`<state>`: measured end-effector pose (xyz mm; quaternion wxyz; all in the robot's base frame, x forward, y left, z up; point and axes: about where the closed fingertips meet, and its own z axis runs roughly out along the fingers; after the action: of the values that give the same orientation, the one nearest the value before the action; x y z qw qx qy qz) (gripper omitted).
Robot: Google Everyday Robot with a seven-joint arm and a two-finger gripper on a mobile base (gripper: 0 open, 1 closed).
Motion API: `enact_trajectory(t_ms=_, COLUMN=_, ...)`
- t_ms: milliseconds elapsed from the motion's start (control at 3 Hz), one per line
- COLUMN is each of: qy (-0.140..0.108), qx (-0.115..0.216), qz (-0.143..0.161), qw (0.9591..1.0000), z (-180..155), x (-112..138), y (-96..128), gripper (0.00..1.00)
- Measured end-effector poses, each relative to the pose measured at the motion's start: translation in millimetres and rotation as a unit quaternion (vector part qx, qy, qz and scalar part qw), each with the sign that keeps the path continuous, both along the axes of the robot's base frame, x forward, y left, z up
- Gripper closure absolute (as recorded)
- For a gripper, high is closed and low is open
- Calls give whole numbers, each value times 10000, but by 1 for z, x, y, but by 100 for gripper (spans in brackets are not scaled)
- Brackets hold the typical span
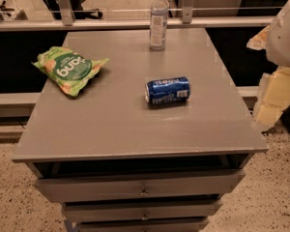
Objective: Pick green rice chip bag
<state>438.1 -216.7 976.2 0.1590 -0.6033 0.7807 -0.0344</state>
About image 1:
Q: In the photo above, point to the metal railing frame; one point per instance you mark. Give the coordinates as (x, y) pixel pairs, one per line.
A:
(50, 15)

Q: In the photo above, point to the bottom grey drawer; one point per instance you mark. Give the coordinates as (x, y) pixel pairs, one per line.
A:
(191, 224)

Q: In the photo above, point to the green rice chip bag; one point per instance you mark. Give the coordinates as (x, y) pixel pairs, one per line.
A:
(70, 70)

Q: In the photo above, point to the middle grey drawer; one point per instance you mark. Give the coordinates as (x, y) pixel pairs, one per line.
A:
(144, 210)

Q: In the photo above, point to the top grey drawer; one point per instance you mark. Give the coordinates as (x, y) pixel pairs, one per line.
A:
(140, 186)

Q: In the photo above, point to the grey drawer cabinet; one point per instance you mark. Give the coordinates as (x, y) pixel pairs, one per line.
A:
(110, 129)

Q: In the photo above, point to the clear plastic water bottle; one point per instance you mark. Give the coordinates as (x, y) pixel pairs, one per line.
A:
(158, 24)

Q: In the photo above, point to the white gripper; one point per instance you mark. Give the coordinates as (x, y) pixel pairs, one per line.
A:
(284, 39)

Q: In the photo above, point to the blue soda can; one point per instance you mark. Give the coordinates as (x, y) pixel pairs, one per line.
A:
(168, 90)

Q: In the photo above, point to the grey drawer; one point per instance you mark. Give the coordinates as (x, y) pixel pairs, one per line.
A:
(144, 210)
(140, 186)
(191, 224)

